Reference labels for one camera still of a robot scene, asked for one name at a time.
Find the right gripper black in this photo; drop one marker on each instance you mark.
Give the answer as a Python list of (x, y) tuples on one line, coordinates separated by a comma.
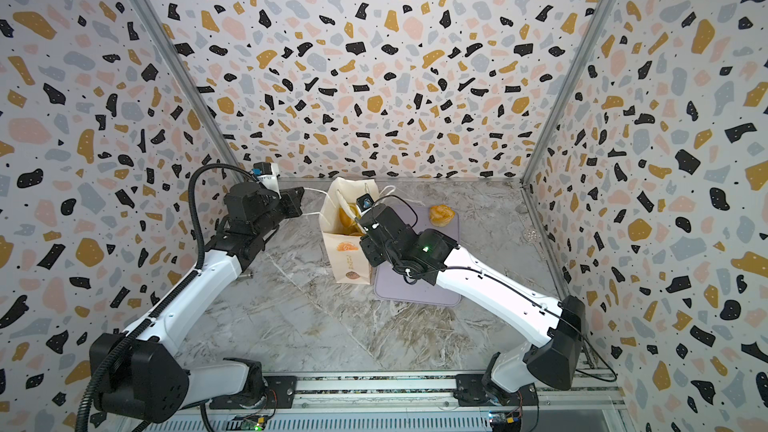
[(366, 224)]

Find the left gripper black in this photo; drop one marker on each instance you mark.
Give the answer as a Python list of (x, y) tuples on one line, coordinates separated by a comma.
[(292, 200)]

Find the printed paper bread bag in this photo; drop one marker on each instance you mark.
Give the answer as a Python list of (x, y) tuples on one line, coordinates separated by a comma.
[(347, 259)]

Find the round yellow tart bread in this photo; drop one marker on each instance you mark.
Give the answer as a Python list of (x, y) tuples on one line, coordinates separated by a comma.
[(348, 215)]

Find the steel tongs white tips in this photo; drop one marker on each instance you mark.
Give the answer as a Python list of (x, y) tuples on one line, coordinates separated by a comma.
[(342, 201)]

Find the knotted brown bun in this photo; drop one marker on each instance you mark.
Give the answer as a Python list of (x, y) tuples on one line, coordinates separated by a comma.
[(441, 215)]

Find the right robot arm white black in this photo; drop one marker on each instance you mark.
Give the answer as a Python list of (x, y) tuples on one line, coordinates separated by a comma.
[(553, 329)]

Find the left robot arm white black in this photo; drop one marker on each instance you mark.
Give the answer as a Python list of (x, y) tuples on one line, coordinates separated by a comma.
[(135, 374)]

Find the lilac plastic tray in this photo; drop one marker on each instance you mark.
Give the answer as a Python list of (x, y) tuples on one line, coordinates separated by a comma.
[(388, 285)]

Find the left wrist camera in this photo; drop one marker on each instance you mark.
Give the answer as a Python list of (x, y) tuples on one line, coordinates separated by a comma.
[(267, 174)]

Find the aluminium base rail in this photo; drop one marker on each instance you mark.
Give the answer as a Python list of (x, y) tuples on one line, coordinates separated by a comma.
[(409, 401)]

